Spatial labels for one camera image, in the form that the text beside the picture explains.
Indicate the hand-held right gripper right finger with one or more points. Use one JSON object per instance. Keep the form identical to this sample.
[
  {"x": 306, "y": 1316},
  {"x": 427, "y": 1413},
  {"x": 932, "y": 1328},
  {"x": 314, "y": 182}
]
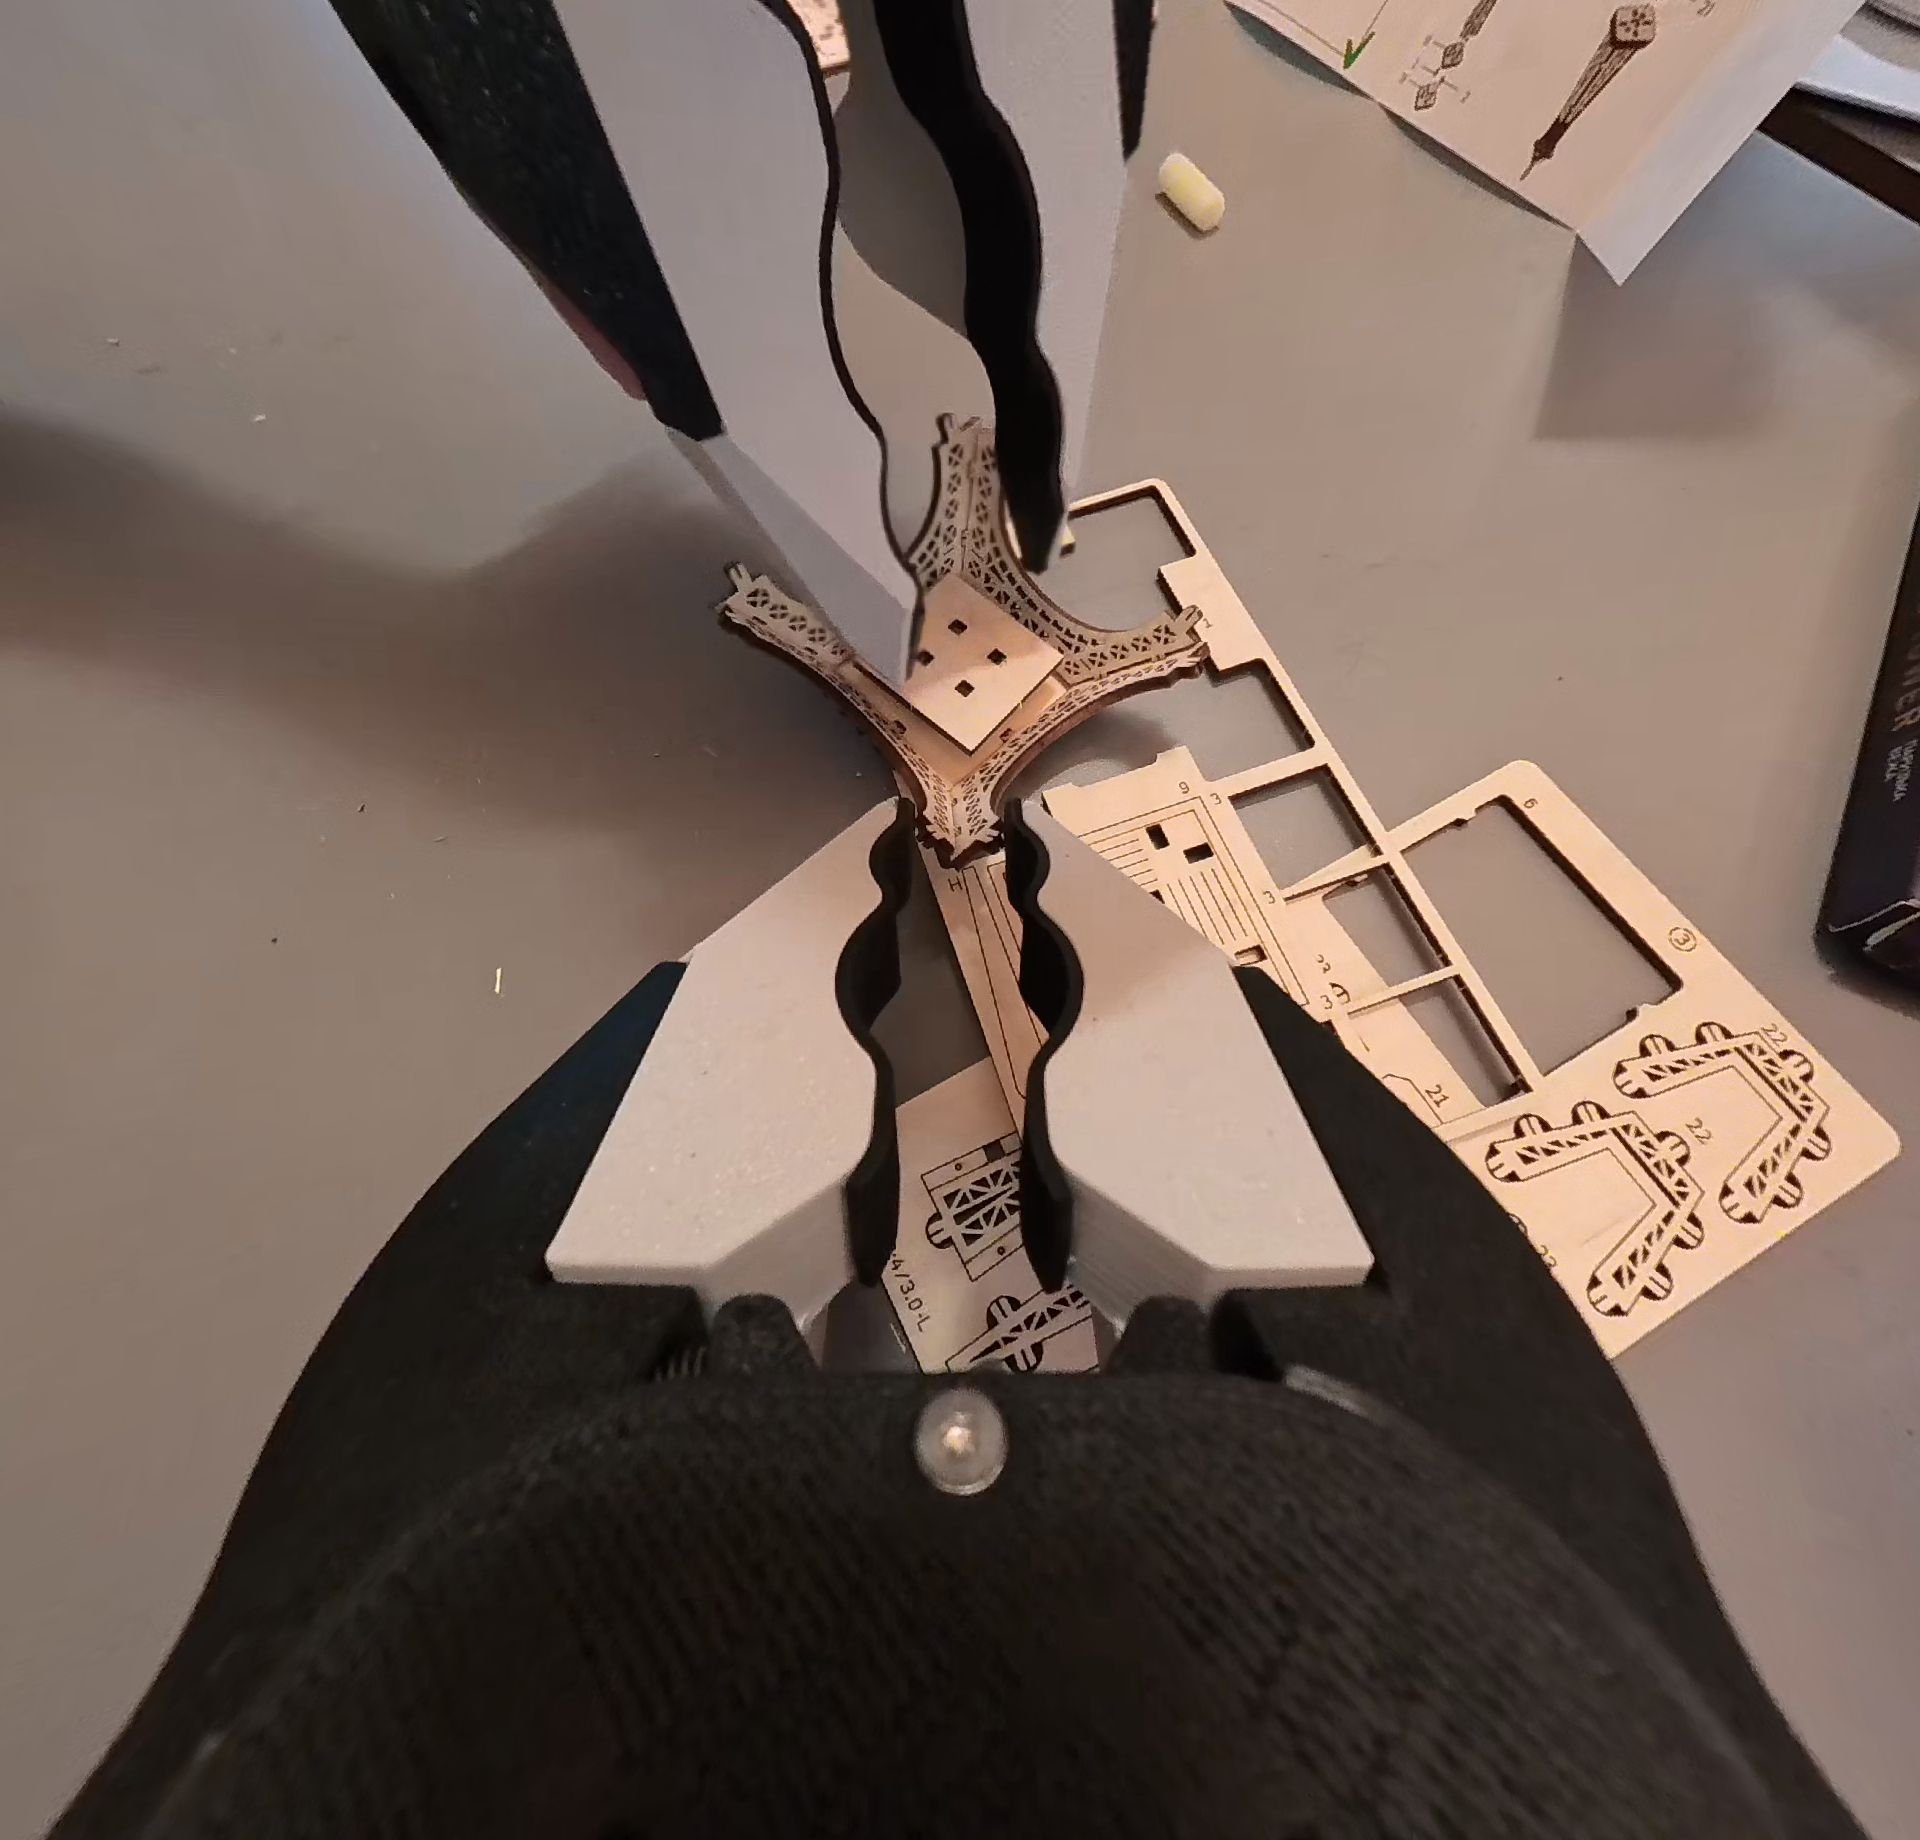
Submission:
[{"x": 1201, "y": 1122}]

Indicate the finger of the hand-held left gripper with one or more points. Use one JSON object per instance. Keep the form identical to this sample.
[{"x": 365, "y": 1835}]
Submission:
[
  {"x": 707, "y": 220},
  {"x": 1073, "y": 145}
]

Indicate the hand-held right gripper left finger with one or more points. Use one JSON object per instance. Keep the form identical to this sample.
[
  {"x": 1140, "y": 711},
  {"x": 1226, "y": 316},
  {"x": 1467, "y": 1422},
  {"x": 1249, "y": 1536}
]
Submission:
[{"x": 721, "y": 1122}]

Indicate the wooden lattice tower base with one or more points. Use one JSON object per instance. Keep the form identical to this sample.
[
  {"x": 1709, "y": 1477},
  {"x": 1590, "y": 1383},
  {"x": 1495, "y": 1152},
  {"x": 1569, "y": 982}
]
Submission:
[{"x": 951, "y": 805}]

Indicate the square wooden plate four holes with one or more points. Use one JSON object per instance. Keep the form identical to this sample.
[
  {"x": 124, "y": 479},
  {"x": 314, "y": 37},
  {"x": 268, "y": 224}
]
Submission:
[{"x": 990, "y": 708}]

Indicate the small cream cylinder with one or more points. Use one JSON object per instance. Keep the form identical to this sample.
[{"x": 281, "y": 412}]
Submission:
[{"x": 1193, "y": 188}]

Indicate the small dotted wooden parts sheet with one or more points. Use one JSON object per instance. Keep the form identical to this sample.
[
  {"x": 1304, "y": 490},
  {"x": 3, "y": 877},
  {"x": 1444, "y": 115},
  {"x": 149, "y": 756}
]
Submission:
[{"x": 793, "y": 4}]

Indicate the engraved wooden parts sheet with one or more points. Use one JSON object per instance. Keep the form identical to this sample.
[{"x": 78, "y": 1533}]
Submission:
[{"x": 1104, "y": 858}]

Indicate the wooden parts sheet with cutouts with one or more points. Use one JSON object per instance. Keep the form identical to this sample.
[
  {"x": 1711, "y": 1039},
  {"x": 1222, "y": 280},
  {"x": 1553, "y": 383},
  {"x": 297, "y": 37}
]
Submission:
[{"x": 1701, "y": 1126}]

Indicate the folded assembly instruction sheet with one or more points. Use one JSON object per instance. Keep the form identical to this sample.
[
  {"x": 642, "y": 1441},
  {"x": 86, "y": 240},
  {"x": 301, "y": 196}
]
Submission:
[{"x": 1695, "y": 72}]

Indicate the purple model kit box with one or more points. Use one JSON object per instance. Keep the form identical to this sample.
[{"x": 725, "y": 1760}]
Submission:
[{"x": 1876, "y": 820}]

